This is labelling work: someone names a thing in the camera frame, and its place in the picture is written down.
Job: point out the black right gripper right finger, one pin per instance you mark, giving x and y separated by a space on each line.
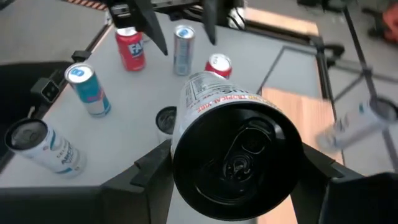
311 186

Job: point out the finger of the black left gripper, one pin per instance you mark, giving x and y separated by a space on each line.
211 21
150 28

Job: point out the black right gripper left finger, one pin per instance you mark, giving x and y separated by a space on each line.
140 193

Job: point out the silver can black top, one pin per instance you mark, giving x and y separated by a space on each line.
164 121

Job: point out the wooden shelf board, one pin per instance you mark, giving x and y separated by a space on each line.
311 118

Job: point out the red soda can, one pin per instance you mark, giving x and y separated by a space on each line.
219 63
130 53

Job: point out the black mat orange stripes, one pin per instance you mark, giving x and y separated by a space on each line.
90 3

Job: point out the silver blue energy drink can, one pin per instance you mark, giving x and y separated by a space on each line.
183 53
90 93

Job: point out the orange shop vacuum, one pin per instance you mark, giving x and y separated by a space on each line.
392 21

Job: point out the black table-level camera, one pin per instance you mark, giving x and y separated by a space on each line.
46 90

